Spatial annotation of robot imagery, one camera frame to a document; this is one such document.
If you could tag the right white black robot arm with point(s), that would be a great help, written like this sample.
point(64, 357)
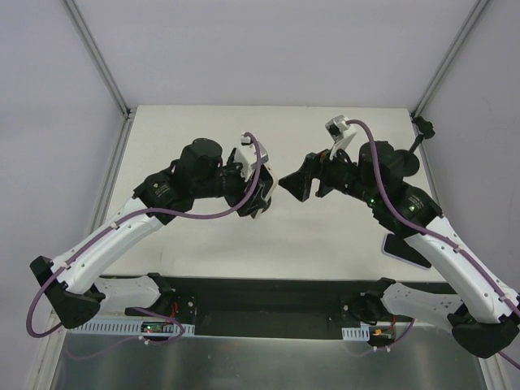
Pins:
point(481, 313)

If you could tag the right aluminium frame post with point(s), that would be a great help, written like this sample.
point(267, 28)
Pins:
point(461, 38)

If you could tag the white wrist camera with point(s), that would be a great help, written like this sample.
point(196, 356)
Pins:
point(341, 133)
point(247, 154)

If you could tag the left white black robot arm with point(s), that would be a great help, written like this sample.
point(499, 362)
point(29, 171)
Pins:
point(200, 184)

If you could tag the black phone cream case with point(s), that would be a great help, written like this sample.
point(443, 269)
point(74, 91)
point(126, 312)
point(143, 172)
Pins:
point(270, 181)

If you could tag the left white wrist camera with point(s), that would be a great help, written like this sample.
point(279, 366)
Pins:
point(247, 154)

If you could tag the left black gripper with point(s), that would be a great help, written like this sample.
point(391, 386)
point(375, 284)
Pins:
point(249, 199)

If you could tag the right white cable duct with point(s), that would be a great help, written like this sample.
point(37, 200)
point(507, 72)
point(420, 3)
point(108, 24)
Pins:
point(356, 333)

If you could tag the left aluminium frame post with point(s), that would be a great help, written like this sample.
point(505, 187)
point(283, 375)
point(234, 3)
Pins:
point(96, 56)

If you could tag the black phone lilac case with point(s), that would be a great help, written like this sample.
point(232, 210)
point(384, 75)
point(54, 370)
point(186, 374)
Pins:
point(396, 248)

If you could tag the white cable duct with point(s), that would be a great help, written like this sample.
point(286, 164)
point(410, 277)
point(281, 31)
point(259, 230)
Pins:
point(356, 333)
point(124, 327)

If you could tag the aluminium frame post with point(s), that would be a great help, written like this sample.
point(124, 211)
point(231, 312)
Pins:
point(96, 56)
point(461, 38)

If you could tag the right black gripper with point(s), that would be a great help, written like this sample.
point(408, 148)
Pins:
point(318, 175)

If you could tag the left white cable duct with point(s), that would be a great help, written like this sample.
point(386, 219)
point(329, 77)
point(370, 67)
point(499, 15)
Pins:
point(124, 327)

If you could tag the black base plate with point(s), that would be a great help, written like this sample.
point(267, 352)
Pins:
point(294, 309)

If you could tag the black phone stand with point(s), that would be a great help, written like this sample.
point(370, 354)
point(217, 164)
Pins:
point(410, 161)

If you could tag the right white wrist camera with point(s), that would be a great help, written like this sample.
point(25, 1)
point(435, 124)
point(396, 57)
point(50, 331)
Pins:
point(341, 133)

